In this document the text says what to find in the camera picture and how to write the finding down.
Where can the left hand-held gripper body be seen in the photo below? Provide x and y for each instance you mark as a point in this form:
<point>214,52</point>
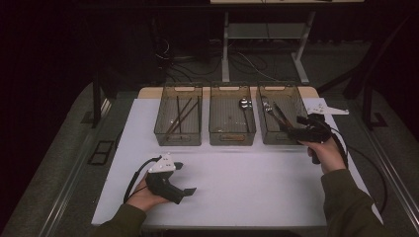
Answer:
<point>159,186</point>

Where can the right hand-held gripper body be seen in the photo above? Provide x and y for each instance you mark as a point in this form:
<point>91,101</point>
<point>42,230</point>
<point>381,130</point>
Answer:
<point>316,131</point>

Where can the smoky clear plastic bin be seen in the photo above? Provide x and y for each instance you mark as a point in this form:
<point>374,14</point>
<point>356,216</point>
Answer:
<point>178,140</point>
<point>227,115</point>
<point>293,98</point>

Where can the brown wooden chopstick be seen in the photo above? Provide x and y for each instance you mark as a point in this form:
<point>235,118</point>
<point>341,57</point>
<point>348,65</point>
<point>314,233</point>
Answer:
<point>184,117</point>
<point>179,115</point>

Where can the metal spoon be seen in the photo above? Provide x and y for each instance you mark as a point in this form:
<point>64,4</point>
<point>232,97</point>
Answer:
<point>244,103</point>

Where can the person's left hand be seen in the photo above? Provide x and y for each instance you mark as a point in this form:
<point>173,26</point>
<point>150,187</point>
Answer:
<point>142,198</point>

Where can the person's right hand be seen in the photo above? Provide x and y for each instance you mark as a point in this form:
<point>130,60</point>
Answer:
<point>329,154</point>

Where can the black metal stand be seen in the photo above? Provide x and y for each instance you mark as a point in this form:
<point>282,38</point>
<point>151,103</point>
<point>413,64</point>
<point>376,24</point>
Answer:
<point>367,98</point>
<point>96,105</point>

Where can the aluminium floor rail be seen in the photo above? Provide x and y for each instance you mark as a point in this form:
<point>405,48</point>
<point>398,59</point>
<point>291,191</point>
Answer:
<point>71,184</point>
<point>400,184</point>

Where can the white frame desk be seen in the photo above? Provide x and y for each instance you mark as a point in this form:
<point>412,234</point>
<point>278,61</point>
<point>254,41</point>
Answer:
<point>225,49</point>

